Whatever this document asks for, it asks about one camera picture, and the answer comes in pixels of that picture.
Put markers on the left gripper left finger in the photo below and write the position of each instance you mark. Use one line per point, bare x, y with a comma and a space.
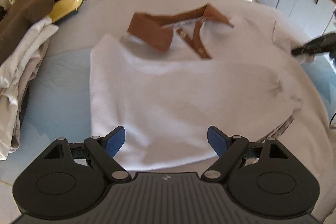
102, 151

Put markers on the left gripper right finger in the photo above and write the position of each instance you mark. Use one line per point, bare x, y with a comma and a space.
230, 151

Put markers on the brown folded garment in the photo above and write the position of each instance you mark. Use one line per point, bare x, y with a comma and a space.
18, 19

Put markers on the cream folded clothes stack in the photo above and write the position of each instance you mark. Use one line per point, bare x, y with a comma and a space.
16, 73

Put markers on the white sweatshirt brown collar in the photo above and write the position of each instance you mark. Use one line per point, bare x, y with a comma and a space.
167, 81

